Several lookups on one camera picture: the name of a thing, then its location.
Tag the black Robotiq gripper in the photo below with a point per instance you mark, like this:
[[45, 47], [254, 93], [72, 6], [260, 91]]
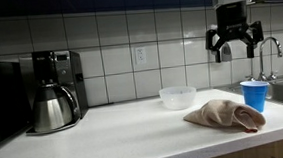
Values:
[[232, 19]]

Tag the beige waffle-weave cloth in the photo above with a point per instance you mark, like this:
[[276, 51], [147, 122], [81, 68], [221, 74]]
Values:
[[224, 113]]

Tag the translucent white plastic bowl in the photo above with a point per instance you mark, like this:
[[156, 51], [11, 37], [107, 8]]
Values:
[[178, 98]]

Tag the chrome gooseneck faucet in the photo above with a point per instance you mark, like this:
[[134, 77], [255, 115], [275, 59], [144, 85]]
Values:
[[262, 45]]

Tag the blue plastic cup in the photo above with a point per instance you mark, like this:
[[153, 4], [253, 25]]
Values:
[[254, 94]]

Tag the wooden base cabinet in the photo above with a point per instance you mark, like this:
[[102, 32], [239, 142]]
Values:
[[273, 150]]

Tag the black steel coffee maker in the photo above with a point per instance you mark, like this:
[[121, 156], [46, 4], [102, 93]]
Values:
[[65, 71]]

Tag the stainless steel coffee carafe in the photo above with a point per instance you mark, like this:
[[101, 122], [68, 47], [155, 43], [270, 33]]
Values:
[[51, 110]]

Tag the black microwave oven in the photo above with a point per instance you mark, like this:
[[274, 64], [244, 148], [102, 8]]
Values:
[[2, 98]]

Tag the white wall-mounted dispenser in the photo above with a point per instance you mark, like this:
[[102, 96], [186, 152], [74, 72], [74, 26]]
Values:
[[227, 52]]

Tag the white wall power outlet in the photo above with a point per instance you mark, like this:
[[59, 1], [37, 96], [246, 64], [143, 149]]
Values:
[[140, 55]]

